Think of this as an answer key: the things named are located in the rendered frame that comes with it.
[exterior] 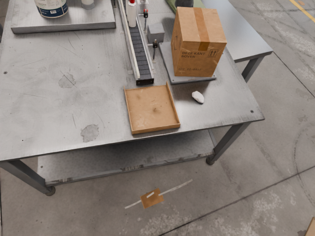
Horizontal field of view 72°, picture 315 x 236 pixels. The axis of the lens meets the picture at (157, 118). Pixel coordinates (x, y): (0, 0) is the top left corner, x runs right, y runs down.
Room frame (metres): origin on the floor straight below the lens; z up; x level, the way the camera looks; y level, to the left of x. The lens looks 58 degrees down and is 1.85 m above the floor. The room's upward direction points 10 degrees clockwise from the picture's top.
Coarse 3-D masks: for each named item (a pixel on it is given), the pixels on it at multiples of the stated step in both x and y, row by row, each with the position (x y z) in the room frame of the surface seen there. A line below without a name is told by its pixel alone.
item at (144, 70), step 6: (132, 30) 1.26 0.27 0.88; (138, 30) 1.27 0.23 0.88; (132, 36) 1.20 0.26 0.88; (138, 36) 1.21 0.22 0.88; (132, 42) 1.14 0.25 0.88; (138, 42) 1.15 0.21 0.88; (138, 48) 1.10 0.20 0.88; (132, 54) 1.07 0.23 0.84; (138, 54) 1.04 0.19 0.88; (144, 54) 1.05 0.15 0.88; (138, 60) 0.99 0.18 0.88; (144, 60) 1.00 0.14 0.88; (138, 66) 0.94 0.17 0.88; (144, 66) 0.95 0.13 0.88; (144, 72) 0.90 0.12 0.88; (138, 78) 0.85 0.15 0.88; (144, 78) 0.85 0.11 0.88; (150, 78) 0.86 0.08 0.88
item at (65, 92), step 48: (0, 48) 0.94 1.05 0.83; (48, 48) 1.01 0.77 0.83; (96, 48) 1.08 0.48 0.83; (0, 96) 0.59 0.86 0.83; (48, 96) 0.64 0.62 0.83; (96, 96) 0.70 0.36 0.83; (240, 96) 0.89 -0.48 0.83; (0, 144) 0.33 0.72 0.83; (48, 144) 0.37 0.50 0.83; (96, 144) 0.41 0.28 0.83
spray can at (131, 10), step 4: (132, 0) 1.30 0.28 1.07; (128, 4) 1.30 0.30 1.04; (132, 4) 1.29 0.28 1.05; (128, 8) 1.30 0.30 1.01; (132, 8) 1.29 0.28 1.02; (128, 12) 1.30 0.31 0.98; (132, 12) 1.29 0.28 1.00; (128, 16) 1.30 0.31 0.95; (132, 16) 1.29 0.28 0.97; (128, 20) 1.30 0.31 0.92; (132, 20) 1.29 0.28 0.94; (128, 24) 1.30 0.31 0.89; (132, 24) 1.29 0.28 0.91
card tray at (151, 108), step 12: (132, 96) 0.74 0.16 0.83; (144, 96) 0.76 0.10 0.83; (156, 96) 0.77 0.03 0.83; (168, 96) 0.79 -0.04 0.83; (132, 108) 0.66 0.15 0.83; (144, 108) 0.68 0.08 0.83; (156, 108) 0.69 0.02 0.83; (168, 108) 0.70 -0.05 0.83; (132, 120) 0.58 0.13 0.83; (144, 120) 0.60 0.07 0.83; (156, 120) 0.61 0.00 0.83; (168, 120) 0.62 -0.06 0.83; (132, 132) 0.50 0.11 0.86; (144, 132) 0.53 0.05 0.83
